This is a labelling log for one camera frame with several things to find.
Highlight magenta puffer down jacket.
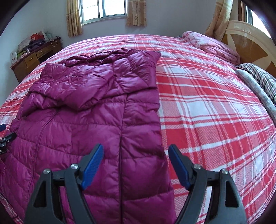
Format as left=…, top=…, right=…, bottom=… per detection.
left=1, top=49, right=176, bottom=223

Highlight wooden desk with drawers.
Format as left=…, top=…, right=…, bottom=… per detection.
left=11, top=37, right=63, bottom=83

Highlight red white plaid bed sheet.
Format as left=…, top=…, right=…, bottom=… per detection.
left=1, top=34, right=275, bottom=223

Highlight clutter pile on desk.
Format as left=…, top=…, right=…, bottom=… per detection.
left=10, top=30, right=53, bottom=65

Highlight grey floral pillow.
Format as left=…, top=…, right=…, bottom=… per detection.
left=236, top=69, right=275, bottom=125

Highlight striped pillow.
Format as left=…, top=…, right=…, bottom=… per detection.
left=237, top=63, right=275, bottom=105

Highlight left yellow curtain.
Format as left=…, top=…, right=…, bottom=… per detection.
left=66, top=0, right=83, bottom=38

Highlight pink folded quilt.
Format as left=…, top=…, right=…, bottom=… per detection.
left=182, top=31, right=240, bottom=65

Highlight wooden bed headboard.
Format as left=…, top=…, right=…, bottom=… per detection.
left=222, top=21, right=276, bottom=77

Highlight yellow curtain near headboard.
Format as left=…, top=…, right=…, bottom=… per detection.
left=205, top=0, right=233, bottom=41

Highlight side window by headboard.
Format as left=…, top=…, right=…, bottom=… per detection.
left=237, top=0, right=271, bottom=39

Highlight right yellow curtain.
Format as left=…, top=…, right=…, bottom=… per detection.
left=126, top=0, right=147, bottom=27

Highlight window with metal frame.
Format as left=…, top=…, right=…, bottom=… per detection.
left=79, top=0, right=127, bottom=24

